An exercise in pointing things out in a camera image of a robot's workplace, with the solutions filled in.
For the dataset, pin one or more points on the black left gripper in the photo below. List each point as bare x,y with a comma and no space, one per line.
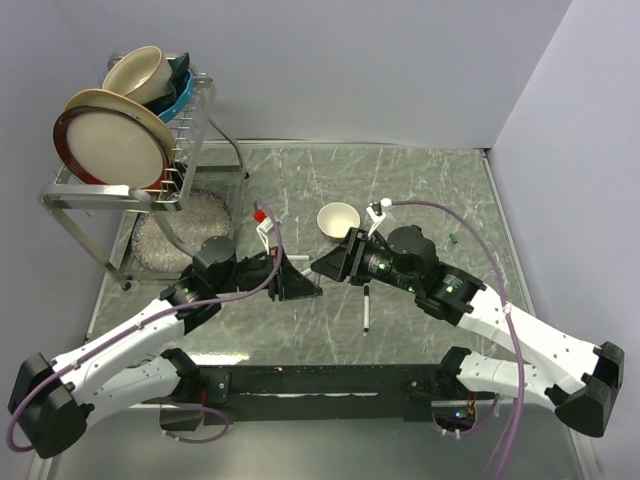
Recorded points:
291,283

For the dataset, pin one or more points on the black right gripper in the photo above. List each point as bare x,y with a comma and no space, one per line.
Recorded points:
346,261

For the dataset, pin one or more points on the white pen black tip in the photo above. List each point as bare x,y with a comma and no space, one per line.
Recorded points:
366,310

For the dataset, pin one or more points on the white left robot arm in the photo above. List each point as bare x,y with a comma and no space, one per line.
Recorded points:
54,402

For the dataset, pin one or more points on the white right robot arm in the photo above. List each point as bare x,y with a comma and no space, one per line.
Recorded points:
577,380

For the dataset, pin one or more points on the small cream bowl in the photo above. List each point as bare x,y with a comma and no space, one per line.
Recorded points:
336,219

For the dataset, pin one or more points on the speckled grey plate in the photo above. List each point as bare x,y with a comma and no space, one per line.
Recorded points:
206,215

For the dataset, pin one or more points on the black base bar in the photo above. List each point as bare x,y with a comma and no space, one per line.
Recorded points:
325,392

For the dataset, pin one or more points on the metal dish rack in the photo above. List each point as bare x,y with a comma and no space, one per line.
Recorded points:
189,127

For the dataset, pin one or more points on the blue dish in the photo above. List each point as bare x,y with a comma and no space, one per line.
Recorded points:
167,112

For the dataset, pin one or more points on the red rimmed white plate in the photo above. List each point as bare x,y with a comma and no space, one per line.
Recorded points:
100,146

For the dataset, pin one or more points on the black dish in rack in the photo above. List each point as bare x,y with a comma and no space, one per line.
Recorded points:
180,69

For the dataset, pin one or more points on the large beige bowl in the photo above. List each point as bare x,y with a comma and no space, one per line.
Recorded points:
142,75

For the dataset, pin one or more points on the beige plate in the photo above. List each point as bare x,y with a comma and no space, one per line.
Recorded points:
102,98

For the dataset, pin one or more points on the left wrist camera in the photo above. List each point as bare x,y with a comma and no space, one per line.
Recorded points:
265,229

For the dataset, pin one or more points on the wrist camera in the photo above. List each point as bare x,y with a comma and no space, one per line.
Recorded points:
383,221
265,229

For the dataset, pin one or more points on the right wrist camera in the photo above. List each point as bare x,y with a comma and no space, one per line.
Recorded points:
383,221

